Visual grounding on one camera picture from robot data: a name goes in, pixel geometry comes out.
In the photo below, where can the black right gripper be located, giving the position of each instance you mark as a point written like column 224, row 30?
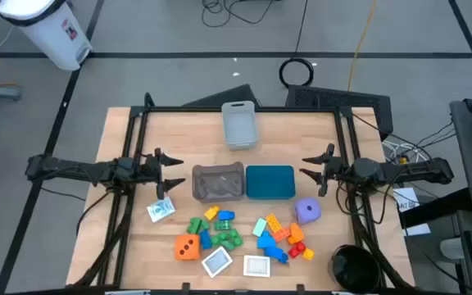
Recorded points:
column 333, row 169

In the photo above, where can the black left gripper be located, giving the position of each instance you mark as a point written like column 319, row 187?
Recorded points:
column 151, row 170

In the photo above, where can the white printed card packet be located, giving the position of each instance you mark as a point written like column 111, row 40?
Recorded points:
column 160, row 210

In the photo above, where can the purple foam die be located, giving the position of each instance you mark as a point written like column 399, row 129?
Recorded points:
column 306, row 211

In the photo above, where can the dark grey plastic bin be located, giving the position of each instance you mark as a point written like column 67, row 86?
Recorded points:
column 218, row 182

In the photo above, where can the small green toy brick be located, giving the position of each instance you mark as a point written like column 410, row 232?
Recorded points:
column 205, row 224

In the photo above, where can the orange toy brick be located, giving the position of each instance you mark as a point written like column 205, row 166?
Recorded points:
column 296, row 233

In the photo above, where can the yellow-orange toy brick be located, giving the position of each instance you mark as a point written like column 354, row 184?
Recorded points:
column 273, row 223

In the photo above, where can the blue rounded toy brick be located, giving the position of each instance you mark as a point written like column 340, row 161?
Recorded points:
column 226, row 215

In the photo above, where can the dark green studded brick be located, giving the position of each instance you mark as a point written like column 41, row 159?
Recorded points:
column 222, row 225

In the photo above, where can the orange studded brick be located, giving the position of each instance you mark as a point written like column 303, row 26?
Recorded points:
column 281, row 234

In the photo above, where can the blue rectangular toy brick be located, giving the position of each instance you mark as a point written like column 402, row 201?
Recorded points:
column 205, row 239

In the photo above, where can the orange foam die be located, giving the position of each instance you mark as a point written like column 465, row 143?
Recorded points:
column 187, row 247

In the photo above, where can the mint toy brick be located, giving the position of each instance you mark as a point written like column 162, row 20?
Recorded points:
column 259, row 227

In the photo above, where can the red toy brick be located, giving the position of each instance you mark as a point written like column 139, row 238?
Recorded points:
column 297, row 249

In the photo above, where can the small yellow toy brick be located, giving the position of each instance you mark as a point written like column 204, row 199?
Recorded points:
column 308, row 254

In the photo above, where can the blue curved toy brick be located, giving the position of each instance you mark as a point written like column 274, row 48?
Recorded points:
column 266, row 241

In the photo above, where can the green two-stud toy brick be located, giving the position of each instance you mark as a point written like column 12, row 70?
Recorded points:
column 236, row 237

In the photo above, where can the light green wedge brick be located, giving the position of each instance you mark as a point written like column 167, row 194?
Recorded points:
column 228, row 246

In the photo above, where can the small blue toy brick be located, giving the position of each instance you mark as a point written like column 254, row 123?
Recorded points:
column 284, row 258

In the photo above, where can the white framed card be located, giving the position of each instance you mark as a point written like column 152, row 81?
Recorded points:
column 216, row 261
column 256, row 266

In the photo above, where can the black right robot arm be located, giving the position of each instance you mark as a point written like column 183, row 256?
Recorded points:
column 404, row 170

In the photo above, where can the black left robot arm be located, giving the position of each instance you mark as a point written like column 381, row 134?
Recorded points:
column 76, row 169

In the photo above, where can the teal plastic bin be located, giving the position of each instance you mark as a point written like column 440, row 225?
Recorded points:
column 270, row 182

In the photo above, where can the black perforated computer case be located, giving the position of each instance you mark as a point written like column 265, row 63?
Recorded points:
column 338, row 104

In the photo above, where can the light grey plastic bin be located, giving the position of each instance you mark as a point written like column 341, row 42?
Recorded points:
column 240, row 127

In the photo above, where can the black slanted panel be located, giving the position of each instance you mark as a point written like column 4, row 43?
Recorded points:
column 228, row 98

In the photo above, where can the white printed paper sheet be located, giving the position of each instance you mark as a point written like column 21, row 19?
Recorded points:
column 406, row 201

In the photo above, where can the black round cup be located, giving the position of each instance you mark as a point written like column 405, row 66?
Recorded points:
column 355, row 270

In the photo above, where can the black desk beam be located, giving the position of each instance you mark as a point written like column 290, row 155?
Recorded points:
column 432, row 209

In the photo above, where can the grey computer mouse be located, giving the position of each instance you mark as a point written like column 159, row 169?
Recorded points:
column 452, row 248

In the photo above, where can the white pedal trash can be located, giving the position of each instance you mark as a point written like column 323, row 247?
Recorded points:
column 47, row 33

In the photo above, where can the black metal table frame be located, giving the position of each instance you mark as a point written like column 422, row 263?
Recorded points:
column 166, row 109

